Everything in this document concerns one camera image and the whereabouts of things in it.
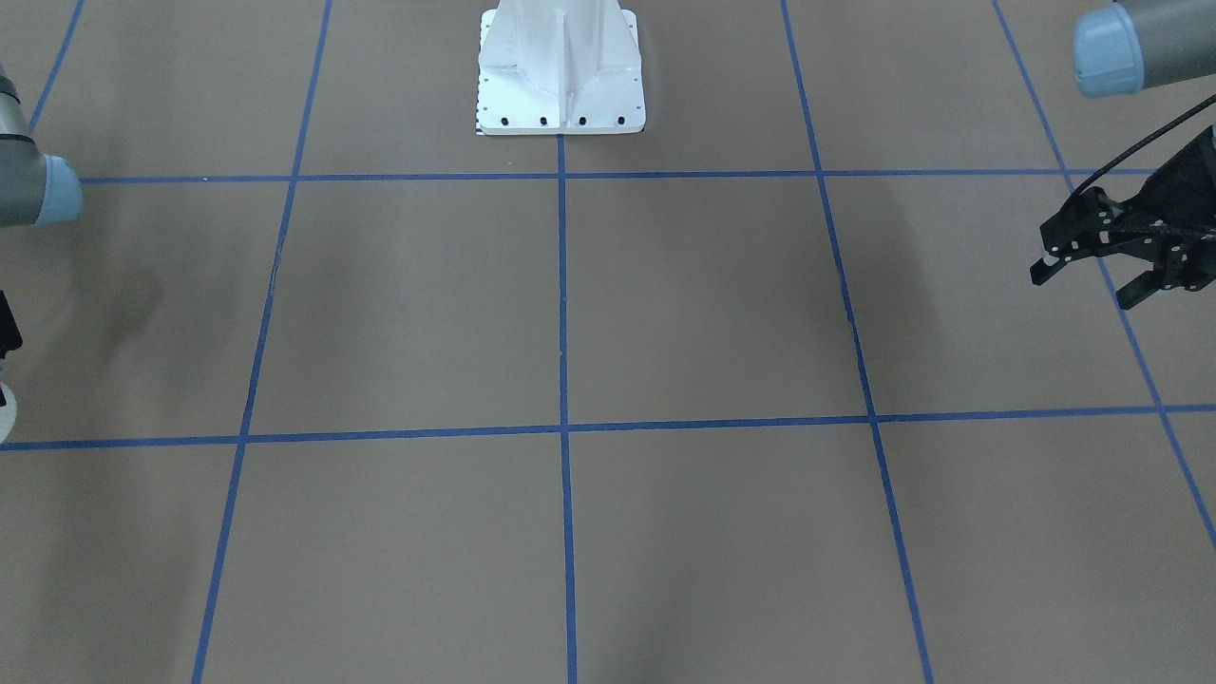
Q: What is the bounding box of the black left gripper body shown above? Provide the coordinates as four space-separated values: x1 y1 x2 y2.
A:
1099 127 1215 286

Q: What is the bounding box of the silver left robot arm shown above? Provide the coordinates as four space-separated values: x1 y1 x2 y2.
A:
1029 1 1215 312

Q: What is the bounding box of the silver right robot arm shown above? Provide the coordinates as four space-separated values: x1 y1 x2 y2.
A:
1 72 84 228

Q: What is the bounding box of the black coiled cable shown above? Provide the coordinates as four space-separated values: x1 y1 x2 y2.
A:
1073 92 1216 196

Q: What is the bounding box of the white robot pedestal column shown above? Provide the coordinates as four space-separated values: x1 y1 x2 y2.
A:
475 1 647 136

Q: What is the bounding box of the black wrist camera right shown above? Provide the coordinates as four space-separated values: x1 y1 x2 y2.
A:
0 291 26 359

